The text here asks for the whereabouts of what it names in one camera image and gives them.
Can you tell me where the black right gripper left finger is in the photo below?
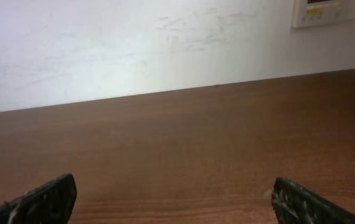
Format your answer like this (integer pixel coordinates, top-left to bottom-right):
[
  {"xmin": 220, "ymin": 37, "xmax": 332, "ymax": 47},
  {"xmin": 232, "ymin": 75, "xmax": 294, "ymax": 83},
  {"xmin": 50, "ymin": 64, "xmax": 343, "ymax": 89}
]
[{"xmin": 0, "ymin": 173, "xmax": 77, "ymax": 224}]

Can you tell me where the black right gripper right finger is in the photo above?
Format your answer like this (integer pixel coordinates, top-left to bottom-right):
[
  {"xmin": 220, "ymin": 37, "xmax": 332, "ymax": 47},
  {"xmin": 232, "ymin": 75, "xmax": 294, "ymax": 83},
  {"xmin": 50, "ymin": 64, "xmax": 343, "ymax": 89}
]
[{"xmin": 272, "ymin": 177, "xmax": 355, "ymax": 224}]

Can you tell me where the beige wall control panel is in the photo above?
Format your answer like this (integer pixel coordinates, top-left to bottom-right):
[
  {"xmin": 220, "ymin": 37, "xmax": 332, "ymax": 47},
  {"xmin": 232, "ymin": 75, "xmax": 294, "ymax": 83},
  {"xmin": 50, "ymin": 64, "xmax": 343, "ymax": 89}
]
[{"xmin": 292, "ymin": 0, "xmax": 355, "ymax": 29}]

